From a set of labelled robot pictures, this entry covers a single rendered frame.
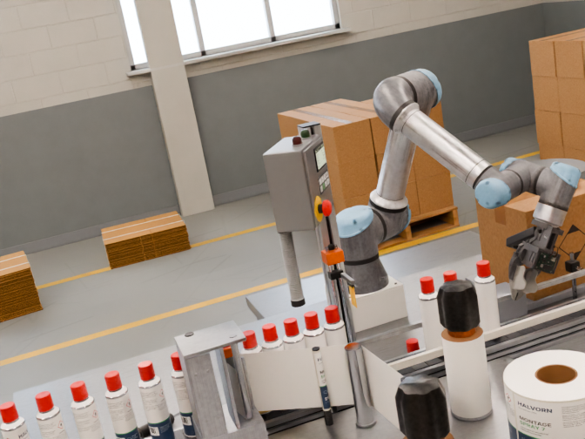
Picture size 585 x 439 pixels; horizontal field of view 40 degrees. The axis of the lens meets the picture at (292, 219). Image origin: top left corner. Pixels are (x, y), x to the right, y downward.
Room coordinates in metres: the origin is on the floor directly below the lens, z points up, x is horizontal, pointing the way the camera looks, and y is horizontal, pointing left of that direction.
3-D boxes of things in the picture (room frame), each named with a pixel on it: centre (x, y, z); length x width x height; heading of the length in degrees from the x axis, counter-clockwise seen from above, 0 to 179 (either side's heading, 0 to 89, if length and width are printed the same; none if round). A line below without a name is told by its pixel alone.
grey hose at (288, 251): (1.85, 0.02, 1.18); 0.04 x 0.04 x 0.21
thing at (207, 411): (1.59, 0.22, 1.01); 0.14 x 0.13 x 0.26; 106
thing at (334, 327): (1.77, -0.05, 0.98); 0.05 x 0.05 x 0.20
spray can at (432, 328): (1.84, -0.30, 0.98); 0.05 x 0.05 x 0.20
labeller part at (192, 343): (1.59, 0.22, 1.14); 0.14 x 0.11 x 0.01; 106
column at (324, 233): (1.92, -0.08, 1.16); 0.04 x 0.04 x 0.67; 16
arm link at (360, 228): (2.26, -0.18, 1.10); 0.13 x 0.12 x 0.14; 133
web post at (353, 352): (1.57, -0.08, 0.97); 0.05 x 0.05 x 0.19
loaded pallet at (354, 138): (5.81, -0.59, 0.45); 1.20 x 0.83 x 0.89; 18
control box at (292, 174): (1.85, -0.03, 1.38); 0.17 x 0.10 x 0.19; 161
